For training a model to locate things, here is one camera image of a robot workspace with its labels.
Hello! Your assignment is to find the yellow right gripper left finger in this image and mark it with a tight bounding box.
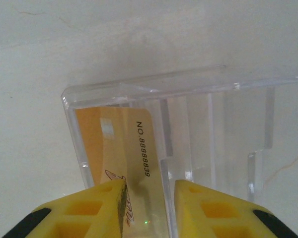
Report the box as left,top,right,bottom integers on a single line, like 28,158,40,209
4,179,127,238

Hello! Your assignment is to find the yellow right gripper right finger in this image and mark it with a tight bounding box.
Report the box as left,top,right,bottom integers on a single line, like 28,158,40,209
173,179,295,238

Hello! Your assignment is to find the gold credit card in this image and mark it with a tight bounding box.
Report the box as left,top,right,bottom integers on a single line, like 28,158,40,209
75,107,171,238

